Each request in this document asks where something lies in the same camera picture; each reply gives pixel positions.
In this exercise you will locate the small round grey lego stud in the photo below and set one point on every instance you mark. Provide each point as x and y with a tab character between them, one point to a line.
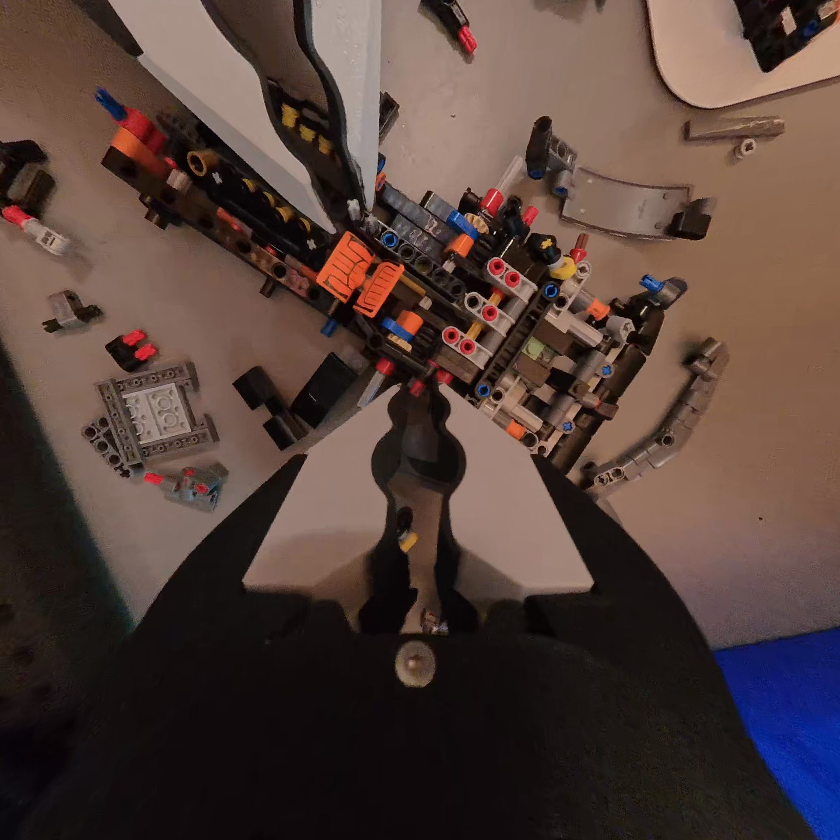
745	148

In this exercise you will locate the blue sheet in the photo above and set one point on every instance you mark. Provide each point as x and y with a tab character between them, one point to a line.
787	722

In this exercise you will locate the black lego slope brick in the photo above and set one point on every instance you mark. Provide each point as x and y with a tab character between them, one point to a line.
321	390

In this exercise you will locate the grey lego block red pins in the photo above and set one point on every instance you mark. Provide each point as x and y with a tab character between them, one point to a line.
197	489

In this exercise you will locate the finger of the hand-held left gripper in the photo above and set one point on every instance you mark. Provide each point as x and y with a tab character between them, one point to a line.
354	65
197	79

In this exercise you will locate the small black yellow lego piece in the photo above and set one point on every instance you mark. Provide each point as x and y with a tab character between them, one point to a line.
408	541

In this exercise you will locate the grey square lego frame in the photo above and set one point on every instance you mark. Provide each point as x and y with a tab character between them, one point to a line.
157	407

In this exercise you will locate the white lamp base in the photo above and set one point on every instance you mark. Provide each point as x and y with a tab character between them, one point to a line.
695	59

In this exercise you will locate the dark grey flat lego tile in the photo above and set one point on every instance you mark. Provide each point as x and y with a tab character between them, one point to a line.
728	129

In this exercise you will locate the black lego axle assembly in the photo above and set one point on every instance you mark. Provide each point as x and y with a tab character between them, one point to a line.
26	187

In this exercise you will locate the dark grey curved lego panel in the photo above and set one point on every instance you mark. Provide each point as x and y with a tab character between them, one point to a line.
420	446
630	203

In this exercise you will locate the black lego connector two red pins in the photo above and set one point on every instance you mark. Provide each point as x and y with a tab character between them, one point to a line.
121	354

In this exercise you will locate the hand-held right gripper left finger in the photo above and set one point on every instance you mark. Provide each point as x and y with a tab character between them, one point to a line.
315	518

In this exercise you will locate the black lego hinge piece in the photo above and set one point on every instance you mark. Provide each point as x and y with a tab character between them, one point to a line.
253	387

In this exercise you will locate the grey lego connector black pins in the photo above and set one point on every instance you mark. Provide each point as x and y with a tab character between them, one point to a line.
65	308

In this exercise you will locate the lego car chassis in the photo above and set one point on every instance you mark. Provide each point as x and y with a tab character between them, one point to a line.
525	328

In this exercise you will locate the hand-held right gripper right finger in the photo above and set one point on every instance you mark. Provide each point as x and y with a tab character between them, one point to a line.
518	518

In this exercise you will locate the black lego connector red axle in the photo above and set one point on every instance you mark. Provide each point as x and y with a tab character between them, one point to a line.
453	16

